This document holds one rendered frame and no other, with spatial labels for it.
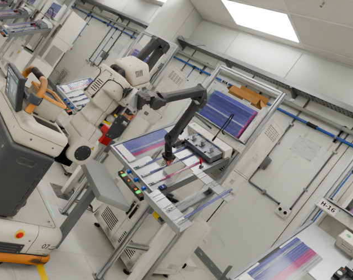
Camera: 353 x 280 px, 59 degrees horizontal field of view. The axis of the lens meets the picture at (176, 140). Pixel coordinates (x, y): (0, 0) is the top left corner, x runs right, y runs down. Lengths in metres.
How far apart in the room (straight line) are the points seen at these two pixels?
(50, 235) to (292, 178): 2.77
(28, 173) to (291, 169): 2.98
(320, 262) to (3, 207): 1.71
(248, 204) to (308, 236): 1.93
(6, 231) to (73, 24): 5.12
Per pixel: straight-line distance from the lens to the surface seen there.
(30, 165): 1.70
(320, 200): 2.20
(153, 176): 2.31
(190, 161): 2.45
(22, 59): 6.42
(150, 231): 2.53
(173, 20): 5.63
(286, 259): 1.95
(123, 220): 2.75
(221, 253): 4.03
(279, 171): 3.94
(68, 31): 6.51
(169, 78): 3.67
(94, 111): 1.90
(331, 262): 2.05
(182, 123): 2.16
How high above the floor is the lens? 1.21
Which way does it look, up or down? 3 degrees down
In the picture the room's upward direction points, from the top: 36 degrees clockwise
